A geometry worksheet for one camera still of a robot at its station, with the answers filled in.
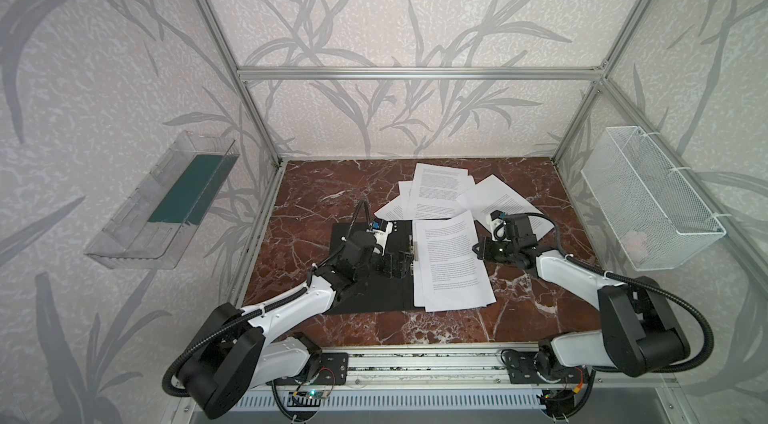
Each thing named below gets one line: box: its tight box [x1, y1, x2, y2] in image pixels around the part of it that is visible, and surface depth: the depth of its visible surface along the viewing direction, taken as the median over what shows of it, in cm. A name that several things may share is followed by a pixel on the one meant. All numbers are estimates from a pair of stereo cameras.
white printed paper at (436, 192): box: [408, 163, 469, 221], surface depth 113 cm
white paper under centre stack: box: [374, 175, 476, 221], surface depth 110 cm
